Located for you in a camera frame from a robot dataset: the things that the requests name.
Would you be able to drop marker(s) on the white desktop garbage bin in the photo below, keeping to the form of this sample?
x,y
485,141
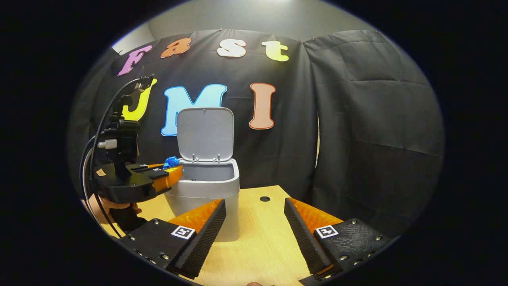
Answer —
x,y
206,186

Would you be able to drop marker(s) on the wooden desktop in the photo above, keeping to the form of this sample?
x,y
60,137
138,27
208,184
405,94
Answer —
x,y
262,238

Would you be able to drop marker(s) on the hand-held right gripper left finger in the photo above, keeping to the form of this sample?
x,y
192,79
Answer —
x,y
206,236

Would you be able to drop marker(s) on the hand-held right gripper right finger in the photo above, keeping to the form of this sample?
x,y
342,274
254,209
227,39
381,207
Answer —
x,y
303,236

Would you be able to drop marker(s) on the black backdrop cloth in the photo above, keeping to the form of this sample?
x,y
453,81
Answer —
x,y
357,119

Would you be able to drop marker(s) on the blue paper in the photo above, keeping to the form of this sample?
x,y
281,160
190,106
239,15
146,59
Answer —
x,y
171,162

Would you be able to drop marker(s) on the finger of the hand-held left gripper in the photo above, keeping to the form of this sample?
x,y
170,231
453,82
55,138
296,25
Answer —
x,y
166,178
152,168

